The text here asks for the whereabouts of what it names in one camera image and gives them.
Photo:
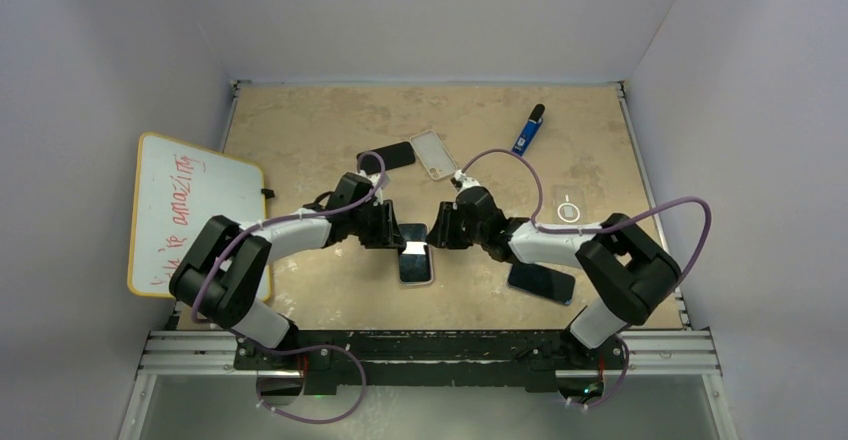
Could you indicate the black phone face down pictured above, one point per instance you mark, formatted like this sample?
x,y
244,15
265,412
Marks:
x,y
394,156

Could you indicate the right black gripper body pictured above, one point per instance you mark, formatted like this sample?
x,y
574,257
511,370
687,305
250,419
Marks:
x,y
455,232

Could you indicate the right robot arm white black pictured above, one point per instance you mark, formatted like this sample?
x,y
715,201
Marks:
x,y
631,273

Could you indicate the dark blue phone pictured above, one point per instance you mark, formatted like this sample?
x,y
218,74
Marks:
x,y
542,282

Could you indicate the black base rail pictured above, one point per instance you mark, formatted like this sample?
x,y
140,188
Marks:
x,y
538,361

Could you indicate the whiteboard with yellow frame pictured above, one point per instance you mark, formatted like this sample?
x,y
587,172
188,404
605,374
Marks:
x,y
178,188

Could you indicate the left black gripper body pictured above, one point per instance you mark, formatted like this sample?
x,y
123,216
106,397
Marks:
x,y
371,225

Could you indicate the blue marker black cap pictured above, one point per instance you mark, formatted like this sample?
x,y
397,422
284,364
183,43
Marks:
x,y
530,129

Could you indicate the black phone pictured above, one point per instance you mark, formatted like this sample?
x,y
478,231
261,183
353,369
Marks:
x,y
414,260

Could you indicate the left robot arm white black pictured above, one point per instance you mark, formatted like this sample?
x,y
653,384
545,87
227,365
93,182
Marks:
x,y
219,276

